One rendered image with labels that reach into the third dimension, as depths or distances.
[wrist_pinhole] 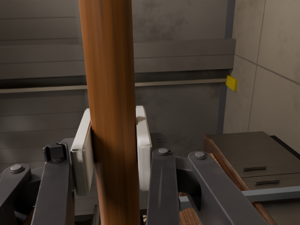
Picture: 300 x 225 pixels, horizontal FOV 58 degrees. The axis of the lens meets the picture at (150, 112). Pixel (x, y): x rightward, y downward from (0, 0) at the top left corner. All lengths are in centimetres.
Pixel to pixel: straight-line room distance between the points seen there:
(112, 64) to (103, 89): 2
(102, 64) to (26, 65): 280
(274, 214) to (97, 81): 134
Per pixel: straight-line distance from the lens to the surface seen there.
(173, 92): 307
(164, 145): 16
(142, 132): 16
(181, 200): 135
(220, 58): 299
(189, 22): 296
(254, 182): 164
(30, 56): 292
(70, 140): 18
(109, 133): 17
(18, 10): 303
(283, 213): 148
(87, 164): 16
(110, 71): 16
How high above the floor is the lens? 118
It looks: 5 degrees down
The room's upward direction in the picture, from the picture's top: 93 degrees counter-clockwise
